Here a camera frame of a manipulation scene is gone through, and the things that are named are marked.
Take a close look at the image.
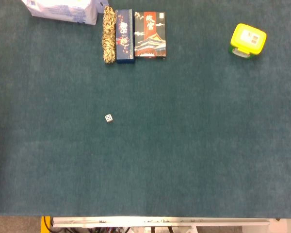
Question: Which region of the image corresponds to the white tissue pack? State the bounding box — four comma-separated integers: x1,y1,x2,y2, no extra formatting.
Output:
21,0,98,26

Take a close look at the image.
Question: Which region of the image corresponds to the narrow dark blue box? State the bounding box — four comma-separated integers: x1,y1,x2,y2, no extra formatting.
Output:
115,9,135,64

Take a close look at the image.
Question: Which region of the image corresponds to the black red palace print box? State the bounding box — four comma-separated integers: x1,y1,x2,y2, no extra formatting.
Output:
134,11,167,59

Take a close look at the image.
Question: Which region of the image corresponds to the teal felt table cover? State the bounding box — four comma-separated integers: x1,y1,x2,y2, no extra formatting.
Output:
0,0,291,218

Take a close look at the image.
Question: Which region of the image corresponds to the yellow lidded green container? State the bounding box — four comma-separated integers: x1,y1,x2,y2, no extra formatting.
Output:
229,23,267,61

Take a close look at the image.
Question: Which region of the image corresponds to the yellow frame bracket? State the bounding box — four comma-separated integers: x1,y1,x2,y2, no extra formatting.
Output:
40,216,51,233

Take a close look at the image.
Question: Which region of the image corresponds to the gold black braided rope bundle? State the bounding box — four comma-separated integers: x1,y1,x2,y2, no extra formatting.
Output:
101,5,117,65

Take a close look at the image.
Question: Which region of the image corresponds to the aluminium frame rail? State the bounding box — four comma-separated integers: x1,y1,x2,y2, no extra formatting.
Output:
50,216,277,228

